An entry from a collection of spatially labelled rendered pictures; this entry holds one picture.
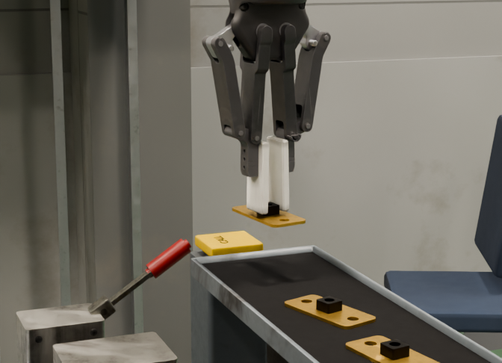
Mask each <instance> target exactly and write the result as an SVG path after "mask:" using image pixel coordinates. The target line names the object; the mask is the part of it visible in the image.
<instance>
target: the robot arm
mask: <svg viewBox="0 0 502 363"><path fill-rule="evenodd" d="M305 5H306V0H229V6H230V10H229V15H228V17H227V19H226V27H225V28H223V29H222V30H221V31H219V32H217V33H216V34H215V35H214V36H205V37H203V39H202V45H203V47H204V49H205V51H206V52H207V54H208V56H209V58H210V60H211V67H212V72H213V76H214V85H215V90H216V95H217V104H218V108H219V113H220V122H221V127H222V132H223V133H224V135H226V136H229V137H233V138H235V139H238V140H239V141H240V143H241V173H242V175H244V176H247V209H249V210H251V211H254V212H257V213H259V214H267V213H268V202H273V203H276V204H277V205H279V210H280V211H288V210H289V173H290V172H293V171H294V167H295V161H294V160H295V157H294V142H297V141H299V140H300V138H301V136H302V135H301V134H302V133H303V132H309V131H311V129H312V126H313V121H314V111H315V106H316V101H317V92H318V86H319V80H320V71H321V66H322V61H323V55H324V53H325V51H326V49H327V47H328V45H329V42H330V40H331V35H330V33H329V32H326V31H319V30H317V29H316V28H314V27H313V26H311V25H310V24H309V18H308V15H307V13H306V9H305ZM232 41H234V43H235V45H236V46H237V47H238V49H239V50H240V52H241V56H240V68H241V70H242V76H241V96H240V92H239V86H238V77H237V73H236V67H235V60H234V58H233V55H232V51H233V50H234V46H233V45H232ZM299 43H300V44H301V46H302V47H301V49H300V54H299V58H298V63H297V73H296V78H295V83H294V70H295V69H296V52H295V49H296V48H297V46H298V44H299ZM254 61H255V62H254ZM268 70H270V86H271V98H272V111H273V132H274V134H275V136H276V137H274V136H268V137H267V142H266V141H263V140H261V139H262V126H263V114H264V91H265V78H266V73H267V71H268Z"/></svg>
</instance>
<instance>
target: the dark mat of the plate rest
mask: <svg viewBox="0 0 502 363"><path fill-rule="evenodd" d="M202 265H203V266H204V267H206V268H207V269H208V270H209V271H211V272H212V273H213V274H214V275H215V276H216V277H217V278H218V279H220V280H221V281H222V282H224V283H225V284H226V285H227V286H229V287H230V288H231V289H232V290H233V291H234V292H235V293H236V294H238V295H239V296H240V297H242V298H243V299H244V300H245V301H247V302H248V303H249V304H250V305H251V306H252V307H253V308H255V309H256V310H257V311H258V312H260V313H261V314H262V315H263V316H265V317H266V318H267V319H268V320H269V321H270V322H271V323H272V324H274V325H275V326H276V327H277V328H279V329H280V330H281V331H282V332H284V333H285V334H286V335H287V336H288V337H289V338H290V339H292V340H293V341H294V342H295V343H297V344H298V345H299V346H300V347H302V348H303V349H304V350H305V351H306V352H307V353H308V354H310V355H311V356H312V357H313V358H315V359H316V360H317V361H318V362H320V363H374V362H372V361H370V360H368V359H366V358H364V357H362V356H360V355H358V354H356V353H354V352H352V351H350V350H348V349H346V343H347V342H350V341H356V340H359V339H363V338H369V337H372V336H376V335H380V336H384V337H386V338H388V339H390V340H394V339H398V340H400V341H402V342H404V343H406V344H409V349H411V350H414V351H415V352H418V353H420V354H422V355H424V356H426V357H428V358H431V359H433V360H435V361H437V362H439V363H491V362H489V361H487V360H486V359H484V358H483V357H481V356H479V355H477V354H476V353H475V352H473V351H471V350H470V349H468V348H467V347H465V346H463V345H461V344H460V343H459V342H457V341H455V340H453V339H452V338H450V337H449V336H447V335H446V334H444V333H443V332H440V331H439V330H437V329H436V328H434V327H433V326H431V325H429V324H428V323H426V322H425V321H423V320H422V319H420V318H418V317H416V316H415V315H413V314H412V313H410V312H409V311H407V310H406V309H404V308H402V307H400V306H399V305H397V304H396V303H394V302H392V301H391V300H389V299H388V298H386V297H384V296H383V295H382V294H379V293H378V292H376V291H375V290H373V289H372V288H369V287H368V286H367V285H365V284H363V283H362V282H360V281H359V280H357V279H355V278H354V277H352V276H351V275H349V274H347V273H345V272H344V271H343V270H341V269H339V268H338V267H336V266H335V265H333V264H331V263H329V262H328V261H326V260H325V259H323V258H321V257H320V256H319V255H317V254H315V253H313V252H304V253H297V254H290V255H276V256H269V257H262V258H248V259H241V260H234V261H221V262H214V263H206V264H202ZM308 295H318V296H320V297H327V296H331V297H335V298H338V299H340V300H342V305H345V306H348V307H351V308H354V309H356V310H359V311H362V312H364V313H366V314H370V315H373V316H374V317H376V321H375V322H374V323H369V324H367V325H364V326H359V327H356V328H353V329H341V328H338V327H337V326H333V325H331V324H329V323H326V322H323V321H322V320H318V319H316V318H313V317H310V316H308V315H306V314H303V313H301V312H298V311H295V310H293V309H291V308H288V307H285V301H288V300H292V299H296V298H299V297H304V296H308Z"/></svg>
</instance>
